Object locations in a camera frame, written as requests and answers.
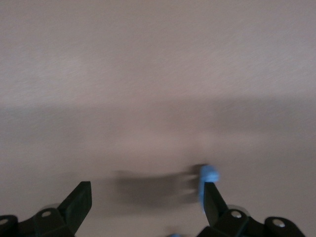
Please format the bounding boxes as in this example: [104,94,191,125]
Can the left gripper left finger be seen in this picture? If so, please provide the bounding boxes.
[0,181,92,237]

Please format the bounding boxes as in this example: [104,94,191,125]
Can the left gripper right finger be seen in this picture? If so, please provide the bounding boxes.
[197,182,306,237]

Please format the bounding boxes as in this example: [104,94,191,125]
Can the blue foam letter m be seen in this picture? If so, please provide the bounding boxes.
[197,164,221,214]

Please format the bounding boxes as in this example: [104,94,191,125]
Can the brown table mat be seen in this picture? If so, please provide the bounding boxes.
[0,0,316,237]

